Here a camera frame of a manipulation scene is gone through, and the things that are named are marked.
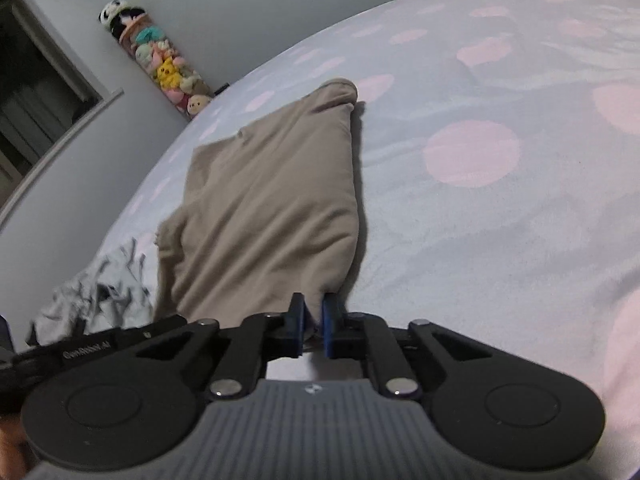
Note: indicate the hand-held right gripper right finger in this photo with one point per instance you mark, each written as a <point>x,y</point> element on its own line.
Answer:
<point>328,325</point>

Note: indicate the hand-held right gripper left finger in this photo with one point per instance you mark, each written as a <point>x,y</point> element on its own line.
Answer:
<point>296,325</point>

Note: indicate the beige long-sleeve shirt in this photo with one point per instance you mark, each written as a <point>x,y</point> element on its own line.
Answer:
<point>270,200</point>

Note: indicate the light blue garment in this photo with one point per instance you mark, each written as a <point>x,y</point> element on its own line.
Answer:
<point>95,290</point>

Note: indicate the white window sill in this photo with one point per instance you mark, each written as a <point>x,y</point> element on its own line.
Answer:
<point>60,160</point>

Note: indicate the dark framed window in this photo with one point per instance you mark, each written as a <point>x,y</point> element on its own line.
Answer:
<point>35,90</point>

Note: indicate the clear tube of plush toys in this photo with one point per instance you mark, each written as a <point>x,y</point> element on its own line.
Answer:
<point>165,67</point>

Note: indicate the panda plush toy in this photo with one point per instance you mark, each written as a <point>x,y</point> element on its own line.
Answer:
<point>111,12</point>

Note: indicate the dark wall socket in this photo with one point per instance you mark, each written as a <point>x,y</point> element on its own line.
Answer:
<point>221,89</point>

